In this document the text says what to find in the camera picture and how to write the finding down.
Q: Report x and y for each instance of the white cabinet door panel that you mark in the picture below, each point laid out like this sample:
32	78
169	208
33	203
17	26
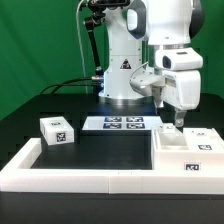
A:
166	128

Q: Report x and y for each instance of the white cabinet body box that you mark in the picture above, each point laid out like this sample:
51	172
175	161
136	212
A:
169	152

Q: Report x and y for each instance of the white marker tag sheet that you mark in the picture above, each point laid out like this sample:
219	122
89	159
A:
121	123

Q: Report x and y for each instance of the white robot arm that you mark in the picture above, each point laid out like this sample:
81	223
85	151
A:
150	57

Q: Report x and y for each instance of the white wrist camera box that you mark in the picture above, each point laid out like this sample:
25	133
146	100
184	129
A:
178	59

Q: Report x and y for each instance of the small white tagged block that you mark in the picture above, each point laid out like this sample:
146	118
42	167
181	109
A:
56	130

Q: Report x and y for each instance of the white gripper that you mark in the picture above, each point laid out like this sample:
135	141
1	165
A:
180	89

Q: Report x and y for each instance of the white U-shaped border frame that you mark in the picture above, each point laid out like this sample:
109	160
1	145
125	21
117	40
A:
19	176

